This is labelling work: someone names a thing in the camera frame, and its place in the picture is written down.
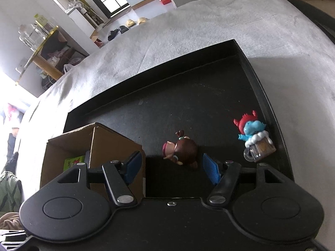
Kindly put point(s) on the clear glass bottle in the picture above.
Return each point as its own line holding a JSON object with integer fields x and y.
{"x": 28, "y": 38}

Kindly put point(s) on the round gold-rimmed table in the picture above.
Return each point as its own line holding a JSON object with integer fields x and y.
{"x": 44, "y": 57}

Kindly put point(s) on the green box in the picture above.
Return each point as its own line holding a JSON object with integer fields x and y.
{"x": 72, "y": 163}

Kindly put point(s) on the brown monkey figurine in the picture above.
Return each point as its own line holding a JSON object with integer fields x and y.
{"x": 185, "y": 149}

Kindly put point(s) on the white plastic bag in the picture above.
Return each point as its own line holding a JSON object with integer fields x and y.
{"x": 69, "y": 68}

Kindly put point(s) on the beige cloth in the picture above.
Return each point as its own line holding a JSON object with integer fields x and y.
{"x": 11, "y": 221}

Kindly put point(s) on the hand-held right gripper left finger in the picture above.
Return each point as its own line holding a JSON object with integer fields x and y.
{"x": 132, "y": 166}

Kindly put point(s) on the yellow-green bottle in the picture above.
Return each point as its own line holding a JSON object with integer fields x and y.
{"x": 41, "y": 22}

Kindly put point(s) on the green garment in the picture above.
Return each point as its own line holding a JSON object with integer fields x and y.
{"x": 9, "y": 190}

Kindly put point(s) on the colourful clothes pile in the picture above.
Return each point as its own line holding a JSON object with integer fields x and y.
{"x": 10, "y": 113}

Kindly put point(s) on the white card box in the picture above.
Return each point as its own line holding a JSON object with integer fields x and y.
{"x": 21, "y": 66}

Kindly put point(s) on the black storage box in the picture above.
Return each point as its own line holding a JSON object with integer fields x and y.
{"x": 314, "y": 10}

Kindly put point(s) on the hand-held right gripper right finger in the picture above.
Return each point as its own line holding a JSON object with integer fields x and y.
{"x": 211, "y": 168}

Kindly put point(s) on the blue figurine with beer mug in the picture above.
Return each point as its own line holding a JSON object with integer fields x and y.
{"x": 252, "y": 130}

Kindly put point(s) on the black tray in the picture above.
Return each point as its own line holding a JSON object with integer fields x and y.
{"x": 196, "y": 96}

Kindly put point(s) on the brown cardboard box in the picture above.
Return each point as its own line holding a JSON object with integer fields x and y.
{"x": 110, "y": 142}

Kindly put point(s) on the white standing fan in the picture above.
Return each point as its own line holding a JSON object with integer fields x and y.
{"x": 78, "y": 11}

